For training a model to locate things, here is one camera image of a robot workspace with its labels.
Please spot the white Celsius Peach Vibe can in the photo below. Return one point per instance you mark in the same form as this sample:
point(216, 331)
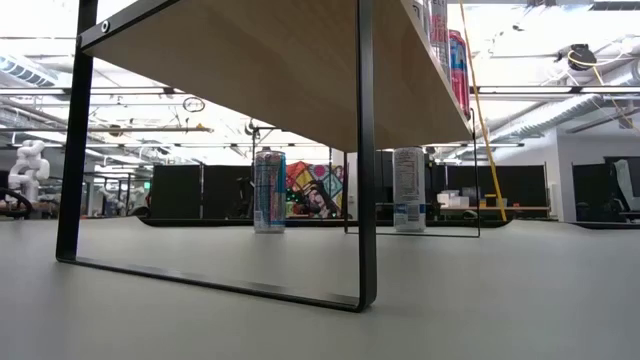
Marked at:
point(439, 30)

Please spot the blue silver Red Bull can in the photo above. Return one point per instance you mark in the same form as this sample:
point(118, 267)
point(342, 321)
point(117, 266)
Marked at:
point(270, 195)

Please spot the wooden shelf with black frame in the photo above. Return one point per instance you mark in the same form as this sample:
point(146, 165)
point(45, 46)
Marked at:
point(280, 65)

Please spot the black aluminium table frame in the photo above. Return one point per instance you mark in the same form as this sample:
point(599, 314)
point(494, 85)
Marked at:
point(225, 222)

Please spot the white box stack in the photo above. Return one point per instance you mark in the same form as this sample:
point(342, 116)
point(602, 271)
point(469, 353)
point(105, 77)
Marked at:
point(452, 200)

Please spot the red Fanta soda can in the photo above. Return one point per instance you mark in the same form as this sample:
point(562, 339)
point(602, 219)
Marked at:
point(459, 70)

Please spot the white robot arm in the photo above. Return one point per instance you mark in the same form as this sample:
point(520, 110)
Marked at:
point(112, 197)

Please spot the colourful mural painting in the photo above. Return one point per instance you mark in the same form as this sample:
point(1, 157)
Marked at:
point(315, 190)

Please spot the black partition panel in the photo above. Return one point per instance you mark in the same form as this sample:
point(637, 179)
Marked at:
point(175, 192)
point(520, 185)
point(595, 192)

